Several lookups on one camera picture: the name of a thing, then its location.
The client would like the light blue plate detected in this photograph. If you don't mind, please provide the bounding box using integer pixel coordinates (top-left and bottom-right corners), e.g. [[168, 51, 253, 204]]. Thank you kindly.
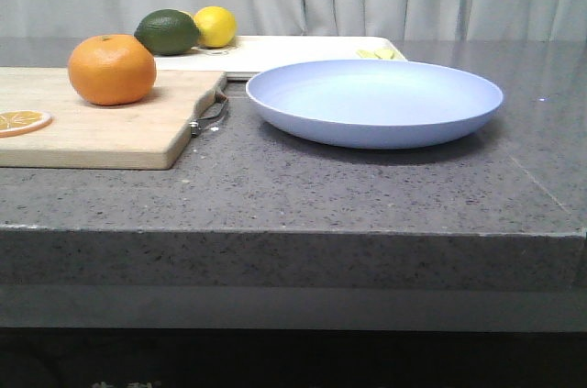
[[246, 60, 504, 150]]

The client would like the yellow plastic knife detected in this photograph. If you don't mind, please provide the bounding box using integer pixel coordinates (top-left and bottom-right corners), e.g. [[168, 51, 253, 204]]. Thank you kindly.
[[356, 50, 378, 59]]

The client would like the wooden cutting board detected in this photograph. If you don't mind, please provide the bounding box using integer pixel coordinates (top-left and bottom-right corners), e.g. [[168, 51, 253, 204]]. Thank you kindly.
[[1, 67, 227, 170]]

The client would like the orange slice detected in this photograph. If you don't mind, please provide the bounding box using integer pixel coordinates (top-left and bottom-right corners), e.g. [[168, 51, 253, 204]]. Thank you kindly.
[[1, 110, 53, 138]]

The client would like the cream serving tray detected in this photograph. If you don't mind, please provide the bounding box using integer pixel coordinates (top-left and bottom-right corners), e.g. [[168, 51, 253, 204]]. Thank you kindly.
[[155, 36, 405, 81]]

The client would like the metal board handle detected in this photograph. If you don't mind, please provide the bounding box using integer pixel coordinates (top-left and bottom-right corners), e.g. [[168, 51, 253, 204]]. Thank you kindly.
[[189, 90, 228, 138]]

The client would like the green lime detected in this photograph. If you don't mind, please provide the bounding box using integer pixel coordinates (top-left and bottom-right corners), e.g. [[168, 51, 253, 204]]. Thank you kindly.
[[134, 9, 200, 56]]

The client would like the yellow plastic fork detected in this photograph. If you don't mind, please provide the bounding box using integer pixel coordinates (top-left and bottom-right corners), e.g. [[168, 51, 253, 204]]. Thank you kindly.
[[373, 48, 395, 60]]

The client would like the front yellow lemon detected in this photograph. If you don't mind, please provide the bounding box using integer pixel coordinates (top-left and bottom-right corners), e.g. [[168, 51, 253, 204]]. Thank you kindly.
[[193, 6, 238, 49]]

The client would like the orange fruit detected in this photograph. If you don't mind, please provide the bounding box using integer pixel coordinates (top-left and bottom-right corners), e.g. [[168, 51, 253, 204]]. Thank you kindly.
[[67, 34, 157, 106]]

